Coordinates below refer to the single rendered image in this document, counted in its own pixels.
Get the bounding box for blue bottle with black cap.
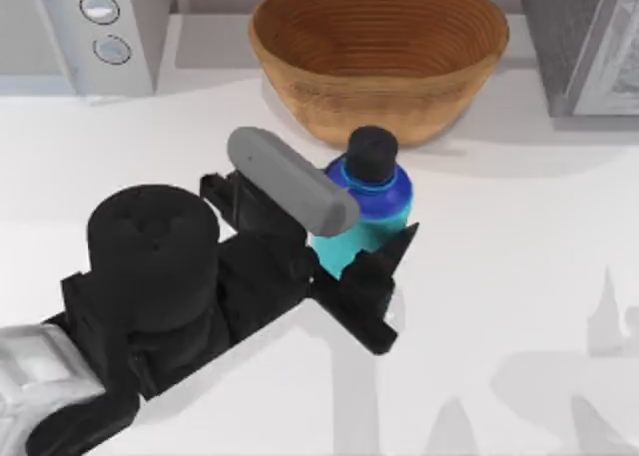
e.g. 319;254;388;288
308;125;415;280

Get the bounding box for pale grey rounded box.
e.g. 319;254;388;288
226;125;361;238

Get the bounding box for brown wooden basket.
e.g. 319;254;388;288
248;0;512;151

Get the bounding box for round microwave knob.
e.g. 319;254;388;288
92;33;134;67
78;0;117;26

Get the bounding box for pale microwave oven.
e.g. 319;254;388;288
0;0;174;99

